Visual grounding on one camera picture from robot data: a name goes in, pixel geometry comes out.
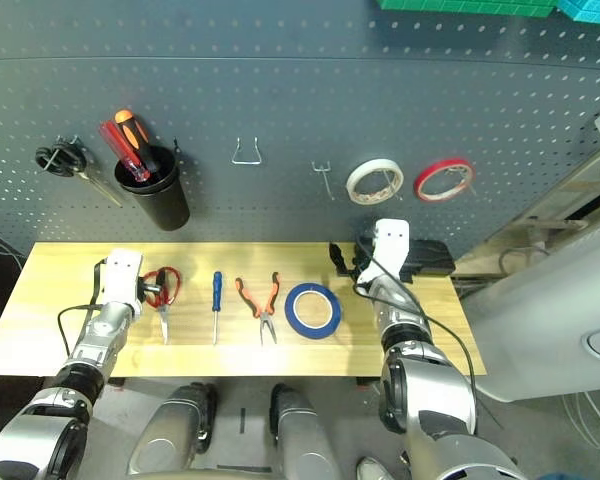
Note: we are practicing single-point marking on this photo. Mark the large white machine housing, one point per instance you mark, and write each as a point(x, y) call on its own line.
point(530, 325)

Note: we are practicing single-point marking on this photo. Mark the black plastic tool case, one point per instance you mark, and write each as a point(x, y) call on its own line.
point(430, 255)

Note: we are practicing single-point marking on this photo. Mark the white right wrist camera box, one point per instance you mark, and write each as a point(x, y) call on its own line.
point(391, 245)

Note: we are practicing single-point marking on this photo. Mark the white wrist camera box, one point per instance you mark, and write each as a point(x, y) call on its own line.
point(391, 245)
point(122, 275)

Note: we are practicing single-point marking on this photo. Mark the cyan plastic crate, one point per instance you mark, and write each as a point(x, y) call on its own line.
point(590, 10)

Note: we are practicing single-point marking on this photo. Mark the black cup holder hook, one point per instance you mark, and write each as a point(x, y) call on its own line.
point(176, 145)

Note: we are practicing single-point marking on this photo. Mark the orange black needle-nose pliers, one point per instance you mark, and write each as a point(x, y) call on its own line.
point(266, 312)

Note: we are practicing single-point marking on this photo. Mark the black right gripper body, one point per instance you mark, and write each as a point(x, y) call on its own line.
point(364, 257)

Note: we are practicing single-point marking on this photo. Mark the silver right robot leg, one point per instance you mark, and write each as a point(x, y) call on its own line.
point(300, 435)

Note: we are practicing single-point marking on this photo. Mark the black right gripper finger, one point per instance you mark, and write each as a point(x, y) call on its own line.
point(340, 260)

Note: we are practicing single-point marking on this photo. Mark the silver robot leg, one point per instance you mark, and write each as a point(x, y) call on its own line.
point(170, 430)
point(300, 435)

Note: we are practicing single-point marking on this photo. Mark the blue tape roll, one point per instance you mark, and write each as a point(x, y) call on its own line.
point(290, 310)

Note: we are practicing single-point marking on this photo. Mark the green plastic crate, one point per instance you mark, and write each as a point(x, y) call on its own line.
point(455, 6)

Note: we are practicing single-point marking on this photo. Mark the silver scissors peg hook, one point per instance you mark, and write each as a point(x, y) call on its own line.
point(53, 160)

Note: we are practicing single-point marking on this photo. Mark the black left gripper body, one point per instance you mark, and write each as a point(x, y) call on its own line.
point(150, 287)

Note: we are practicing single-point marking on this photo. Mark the silver double peg hook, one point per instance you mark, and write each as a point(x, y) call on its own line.
point(326, 181)

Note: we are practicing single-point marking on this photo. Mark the dark grey perforated pegboard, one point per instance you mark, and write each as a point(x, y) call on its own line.
point(300, 75)

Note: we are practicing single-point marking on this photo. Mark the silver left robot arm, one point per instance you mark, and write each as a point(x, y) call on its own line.
point(95, 340)

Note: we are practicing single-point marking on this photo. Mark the white grey sneaker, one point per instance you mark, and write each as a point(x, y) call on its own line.
point(372, 470)

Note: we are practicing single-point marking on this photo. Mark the black plastic cup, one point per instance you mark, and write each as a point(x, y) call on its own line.
point(160, 205)

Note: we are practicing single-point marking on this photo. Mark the red tape roll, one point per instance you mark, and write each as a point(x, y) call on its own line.
point(420, 182)

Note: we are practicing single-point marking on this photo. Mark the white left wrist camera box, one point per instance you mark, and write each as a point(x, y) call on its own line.
point(122, 275)

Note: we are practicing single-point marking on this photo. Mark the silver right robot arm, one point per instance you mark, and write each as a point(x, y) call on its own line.
point(430, 390)

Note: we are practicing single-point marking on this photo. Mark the silver left robot leg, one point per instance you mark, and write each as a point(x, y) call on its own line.
point(170, 430)

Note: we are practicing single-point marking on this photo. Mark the white printed tape roll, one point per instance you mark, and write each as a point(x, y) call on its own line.
point(352, 182)

